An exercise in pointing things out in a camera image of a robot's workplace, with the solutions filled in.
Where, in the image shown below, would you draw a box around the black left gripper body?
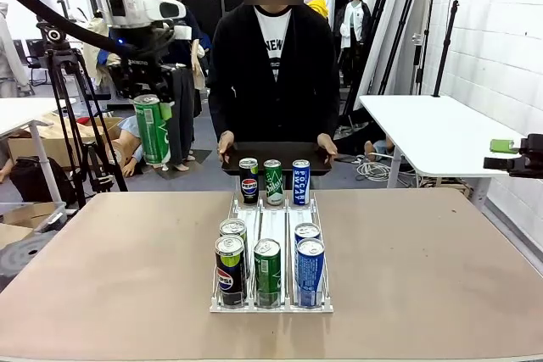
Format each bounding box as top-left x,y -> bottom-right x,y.
110,54 -> 176,100

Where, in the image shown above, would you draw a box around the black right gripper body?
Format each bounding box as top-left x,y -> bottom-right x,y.
507,133 -> 543,179

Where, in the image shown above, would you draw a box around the green cider can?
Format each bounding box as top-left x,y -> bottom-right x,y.
253,237 -> 283,309
133,93 -> 172,167

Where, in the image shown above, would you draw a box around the black serving tray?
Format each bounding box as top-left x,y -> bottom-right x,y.
220,141 -> 333,177

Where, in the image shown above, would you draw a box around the blue Pocari Sweat can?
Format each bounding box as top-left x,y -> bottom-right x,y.
294,222 -> 322,244
295,237 -> 326,309

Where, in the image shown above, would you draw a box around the person in black cardigan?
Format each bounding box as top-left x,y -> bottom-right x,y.
206,0 -> 340,155

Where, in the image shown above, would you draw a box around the person's right hand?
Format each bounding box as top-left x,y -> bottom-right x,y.
217,131 -> 236,164

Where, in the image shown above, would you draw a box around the person's left hand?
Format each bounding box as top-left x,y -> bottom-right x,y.
316,132 -> 339,164

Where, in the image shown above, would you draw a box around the mannequin black hat beige coat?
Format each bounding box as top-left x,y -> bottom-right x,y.
82,9 -> 124,87

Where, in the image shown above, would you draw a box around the dark mannequin floor plate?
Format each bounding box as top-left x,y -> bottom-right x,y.
160,148 -> 213,181

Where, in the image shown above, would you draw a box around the floor dummy in blue shirt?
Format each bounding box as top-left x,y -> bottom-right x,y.
105,115 -> 145,179

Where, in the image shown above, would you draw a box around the white side table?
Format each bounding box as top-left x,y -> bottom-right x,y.
0,97 -> 77,202
358,94 -> 527,210

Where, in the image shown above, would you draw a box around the black office chair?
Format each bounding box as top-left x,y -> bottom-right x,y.
23,37 -> 50,86

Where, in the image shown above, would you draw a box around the brown cardboard box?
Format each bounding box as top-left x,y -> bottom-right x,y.
8,111 -> 124,168

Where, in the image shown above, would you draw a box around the black upright stand with clamp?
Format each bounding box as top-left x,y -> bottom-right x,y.
411,0 -> 440,96

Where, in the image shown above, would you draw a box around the slim Pepsi display can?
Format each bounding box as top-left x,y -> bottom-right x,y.
238,157 -> 260,205

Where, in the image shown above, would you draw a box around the black light stand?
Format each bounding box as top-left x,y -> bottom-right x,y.
432,0 -> 462,98

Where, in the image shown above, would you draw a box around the slim green Chilsung display can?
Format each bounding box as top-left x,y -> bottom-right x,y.
263,159 -> 284,206

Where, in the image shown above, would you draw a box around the grey garment mannequin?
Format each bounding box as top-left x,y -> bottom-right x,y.
0,1 -> 31,98

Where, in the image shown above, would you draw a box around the black Pepsi can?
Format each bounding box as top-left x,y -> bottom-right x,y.
215,234 -> 249,308
219,218 -> 249,248

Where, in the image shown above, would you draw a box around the black bag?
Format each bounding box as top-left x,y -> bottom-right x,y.
8,156 -> 77,206

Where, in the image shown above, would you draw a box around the slim blue Pocari display can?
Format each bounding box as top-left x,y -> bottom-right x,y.
292,159 -> 311,206

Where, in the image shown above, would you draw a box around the black leaning stand poles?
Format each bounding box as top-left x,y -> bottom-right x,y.
339,0 -> 429,117

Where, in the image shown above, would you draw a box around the clear bin with cardboard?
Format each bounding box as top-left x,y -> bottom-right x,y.
0,200 -> 68,234

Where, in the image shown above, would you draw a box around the mannequin black jacket white shirt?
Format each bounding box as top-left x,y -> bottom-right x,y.
333,0 -> 372,87

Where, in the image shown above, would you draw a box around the white can dispenser rack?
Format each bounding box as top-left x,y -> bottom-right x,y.
209,192 -> 335,315

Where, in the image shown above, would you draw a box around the black left arm cable sleeve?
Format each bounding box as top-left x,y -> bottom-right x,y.
0,0 -> 176,67

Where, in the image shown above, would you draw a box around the black camera tripod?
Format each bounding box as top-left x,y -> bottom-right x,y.
44,47 -> 128,206

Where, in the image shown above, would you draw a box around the white floor cables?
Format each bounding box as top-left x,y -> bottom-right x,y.
355,152 -> 394,183

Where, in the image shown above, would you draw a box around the grey round base plate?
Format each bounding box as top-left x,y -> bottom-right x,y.
0,230 -> 59,291

